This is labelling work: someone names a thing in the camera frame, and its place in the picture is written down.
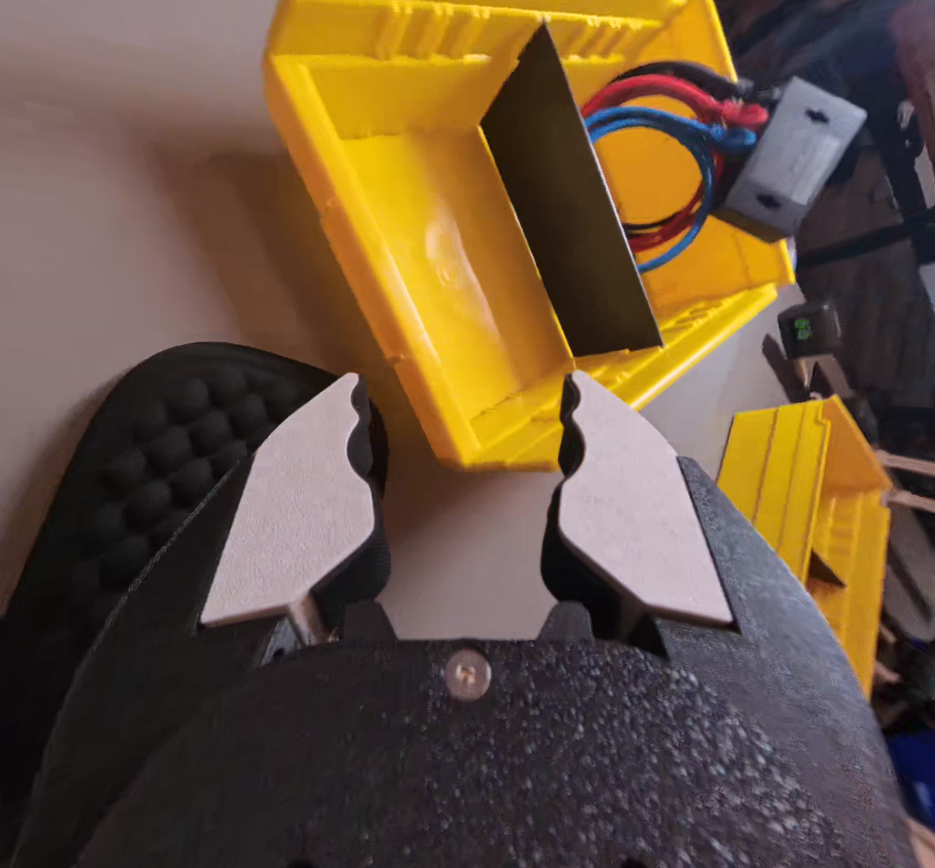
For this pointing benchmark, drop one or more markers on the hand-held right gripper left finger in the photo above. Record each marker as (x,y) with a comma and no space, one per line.
(292,510)

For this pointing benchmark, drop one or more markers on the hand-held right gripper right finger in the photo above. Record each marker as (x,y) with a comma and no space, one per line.
(643,517)

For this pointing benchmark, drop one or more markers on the black ethernet switch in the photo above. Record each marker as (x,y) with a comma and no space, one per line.
(796,152)

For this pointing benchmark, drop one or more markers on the black dimpled cushion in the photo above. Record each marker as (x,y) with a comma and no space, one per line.
(146,444)

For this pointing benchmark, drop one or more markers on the small black display device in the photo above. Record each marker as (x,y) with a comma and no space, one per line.
(822,331)

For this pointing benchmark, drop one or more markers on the black bin divider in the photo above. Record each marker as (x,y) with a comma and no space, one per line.
(570,225)

